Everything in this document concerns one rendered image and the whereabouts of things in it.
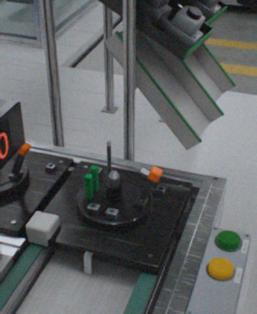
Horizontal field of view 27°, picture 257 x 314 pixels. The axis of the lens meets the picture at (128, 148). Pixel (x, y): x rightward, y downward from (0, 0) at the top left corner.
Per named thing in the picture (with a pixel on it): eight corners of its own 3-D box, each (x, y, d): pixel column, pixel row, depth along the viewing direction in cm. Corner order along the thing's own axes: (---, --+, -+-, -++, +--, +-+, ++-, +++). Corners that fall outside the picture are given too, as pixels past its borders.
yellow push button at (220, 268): (234, 269, 90) (235, 260, 89) (230, 286, 86) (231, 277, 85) (210, 263, 91) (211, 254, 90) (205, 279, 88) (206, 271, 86)
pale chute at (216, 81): (222, 93, 134) (236, 85, 131) (202, 116, 125) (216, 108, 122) (153, 2, 131) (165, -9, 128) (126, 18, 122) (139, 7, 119)
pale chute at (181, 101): (209, 122, 122) (224, 113, 119) (186, 151, 113) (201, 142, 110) (133, 23, 120) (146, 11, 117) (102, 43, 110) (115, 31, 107)
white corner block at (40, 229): (61, 231, 97) (60, 214, 95) (50, 249, 94) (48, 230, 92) (37, 226, 99) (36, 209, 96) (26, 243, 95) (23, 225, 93)
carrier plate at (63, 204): (192, 191, 107) (193, 181, 106) (157, 276, 88) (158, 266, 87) (81, 168, 114) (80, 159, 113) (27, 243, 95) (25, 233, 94)
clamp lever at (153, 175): (148, 199, 98) (164, 170, 93) (144, 205, 96) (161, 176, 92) (130, 189, 98) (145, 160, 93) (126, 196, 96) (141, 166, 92)
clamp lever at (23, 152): (22, 171, 105) (31, 144, 100) (17, 178, 103) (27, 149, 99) (6, 163, 105) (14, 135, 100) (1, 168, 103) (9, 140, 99)
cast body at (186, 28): (196, 45, 107) (213, 17, 103) (187, 53, 104) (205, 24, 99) (163, 21, 109) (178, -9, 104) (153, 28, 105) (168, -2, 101)
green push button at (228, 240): (241, 240, 95) (242, 232, 94) (237, 256, 92) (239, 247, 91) (218, 236, 96) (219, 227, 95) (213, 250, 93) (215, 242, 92)
